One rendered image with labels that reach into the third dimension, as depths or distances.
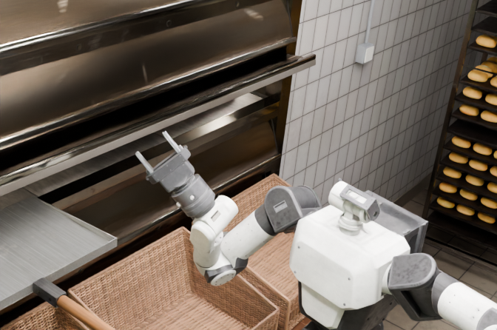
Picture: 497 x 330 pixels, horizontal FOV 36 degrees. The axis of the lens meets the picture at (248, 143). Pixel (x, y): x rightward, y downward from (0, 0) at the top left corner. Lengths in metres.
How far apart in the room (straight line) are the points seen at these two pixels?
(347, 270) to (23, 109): 0.97
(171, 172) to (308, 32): 1.46
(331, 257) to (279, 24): 1.32
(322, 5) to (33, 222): 1.57
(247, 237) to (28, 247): 0.60
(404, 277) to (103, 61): 1.09
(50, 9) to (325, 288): 1.02
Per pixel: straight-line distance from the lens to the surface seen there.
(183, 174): 1.88
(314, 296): 1.99
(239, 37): 2.79
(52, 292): 1.97
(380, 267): 1.87
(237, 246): 2.12
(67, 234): 2.22
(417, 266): 1.84
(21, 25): 2.06
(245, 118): 2.99
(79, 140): 2.25
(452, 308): 1.77
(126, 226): 2.64
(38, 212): 2.32
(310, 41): 3.23
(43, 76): 2.19
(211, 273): 2.13
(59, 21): 2.13
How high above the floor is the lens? 2.41
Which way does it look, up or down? 26 degrees down
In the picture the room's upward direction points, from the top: 6 degrees clockwise
